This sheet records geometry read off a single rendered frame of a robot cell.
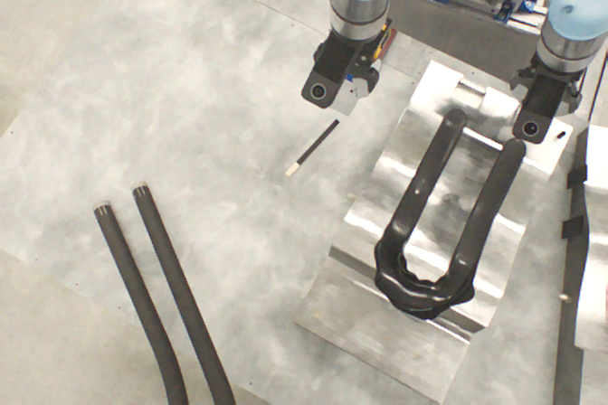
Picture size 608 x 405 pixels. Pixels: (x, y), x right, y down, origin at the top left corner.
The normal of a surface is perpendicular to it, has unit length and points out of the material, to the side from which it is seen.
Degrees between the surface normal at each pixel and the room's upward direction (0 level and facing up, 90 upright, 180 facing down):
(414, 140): 3
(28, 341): 0
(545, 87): 38
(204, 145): 0
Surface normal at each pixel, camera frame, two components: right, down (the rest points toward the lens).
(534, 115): -0.36, 0.27
